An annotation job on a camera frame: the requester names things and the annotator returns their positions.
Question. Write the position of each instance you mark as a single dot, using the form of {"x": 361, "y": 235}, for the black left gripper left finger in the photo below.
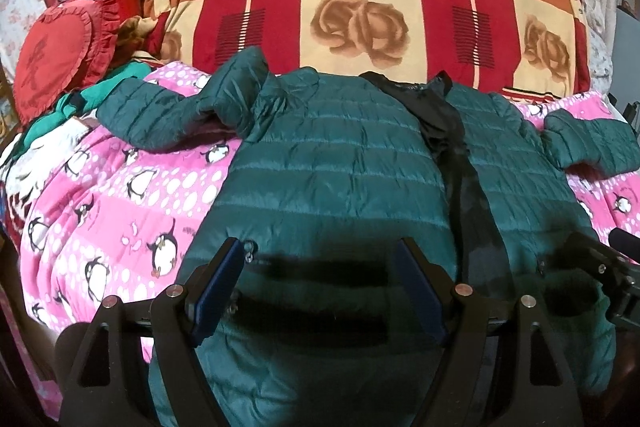
{"x": 107, "y": 384}

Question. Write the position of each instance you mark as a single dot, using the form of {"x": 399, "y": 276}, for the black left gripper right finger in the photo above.
{"x": 501, "y": 363}

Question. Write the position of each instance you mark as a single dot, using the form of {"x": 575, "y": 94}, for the dark green puffer jacket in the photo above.
{"x": 331, "y": 172}

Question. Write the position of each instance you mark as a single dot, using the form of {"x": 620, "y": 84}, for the red clothes pile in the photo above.
{"x": 120, "y": 26}

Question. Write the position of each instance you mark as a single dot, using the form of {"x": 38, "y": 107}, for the pink penguin blanket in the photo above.
{"x": 115, "y": 220}

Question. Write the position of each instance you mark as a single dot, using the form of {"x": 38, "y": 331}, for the green and white garment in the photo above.
{"x": 73, "y": 104}

